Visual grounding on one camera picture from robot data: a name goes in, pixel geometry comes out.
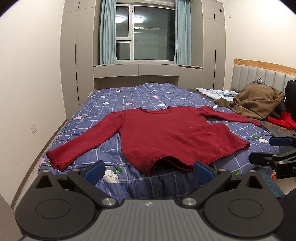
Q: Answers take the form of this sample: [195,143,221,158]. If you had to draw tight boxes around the grey wardrobe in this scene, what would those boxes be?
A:
[190,1,226,90]
[60,1,101,120]

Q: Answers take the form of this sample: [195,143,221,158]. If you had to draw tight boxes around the left blue curtain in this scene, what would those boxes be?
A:
[99,0,117,65]

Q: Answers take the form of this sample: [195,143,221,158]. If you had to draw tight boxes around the right blue curtain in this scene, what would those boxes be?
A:
[174,0,192,65]

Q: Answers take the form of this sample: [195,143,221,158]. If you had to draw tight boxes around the grey window shelf cabinet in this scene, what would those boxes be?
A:
[93,62,203,89]

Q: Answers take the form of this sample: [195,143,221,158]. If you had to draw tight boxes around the red cloth by headboard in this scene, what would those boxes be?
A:
[267,111,296,131]

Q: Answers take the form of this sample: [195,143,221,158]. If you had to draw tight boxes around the grey left wardrobe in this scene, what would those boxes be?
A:
[60,1,101,120]

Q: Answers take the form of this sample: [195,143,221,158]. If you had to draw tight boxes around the window with white frame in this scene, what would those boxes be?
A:
[115,4,175,61]

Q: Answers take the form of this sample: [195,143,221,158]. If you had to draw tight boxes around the red knit sweater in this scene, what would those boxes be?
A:
[46,106,250,174]

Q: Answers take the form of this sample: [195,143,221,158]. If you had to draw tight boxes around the wooden padded grey headboard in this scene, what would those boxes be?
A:
[230,58,295,92]

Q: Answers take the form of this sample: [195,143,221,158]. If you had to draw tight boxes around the light blue patterned cloth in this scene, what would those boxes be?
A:
[196,88,238,101]

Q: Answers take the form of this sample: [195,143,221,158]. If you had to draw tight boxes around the grey right wardrobe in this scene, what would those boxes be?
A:
[190,1,226,90]

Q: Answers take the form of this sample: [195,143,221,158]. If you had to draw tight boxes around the black bag by headboard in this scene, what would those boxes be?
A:
[284,80,296,114]

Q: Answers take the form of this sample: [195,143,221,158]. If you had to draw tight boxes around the blue curtain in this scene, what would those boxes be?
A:
[174,0,192,65]
[99,0,117,65]

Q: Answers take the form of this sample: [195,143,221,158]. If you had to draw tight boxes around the white wall socket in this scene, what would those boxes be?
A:
[30,123,37,134]

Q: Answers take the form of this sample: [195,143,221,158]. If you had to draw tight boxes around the brown garment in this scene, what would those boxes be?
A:
[214,83,285,120]

